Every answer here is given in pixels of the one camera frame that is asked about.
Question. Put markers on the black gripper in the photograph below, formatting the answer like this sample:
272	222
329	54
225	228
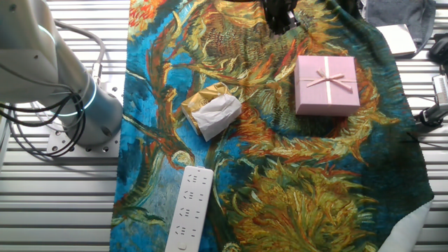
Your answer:
276	7

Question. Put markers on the pink ribboned gift box casing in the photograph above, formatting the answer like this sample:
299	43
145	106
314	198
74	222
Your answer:
327	87

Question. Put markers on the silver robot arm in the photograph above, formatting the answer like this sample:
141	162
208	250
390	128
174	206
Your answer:
35	52

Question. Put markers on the white flat box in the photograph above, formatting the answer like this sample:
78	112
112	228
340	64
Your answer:
397	39

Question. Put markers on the gold and white wrapped package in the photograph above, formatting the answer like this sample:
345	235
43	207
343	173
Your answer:
213	112

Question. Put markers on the grey towel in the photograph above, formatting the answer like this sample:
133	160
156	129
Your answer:
402	12

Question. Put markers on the sunflower painting cloth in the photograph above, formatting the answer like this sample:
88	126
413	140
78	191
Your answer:
280	175

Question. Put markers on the black computer mouse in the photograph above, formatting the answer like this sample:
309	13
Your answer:
440	49

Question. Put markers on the white power strip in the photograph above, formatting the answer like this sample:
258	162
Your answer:
190	210

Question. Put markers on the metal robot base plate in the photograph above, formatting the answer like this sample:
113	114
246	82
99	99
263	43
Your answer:
105	147

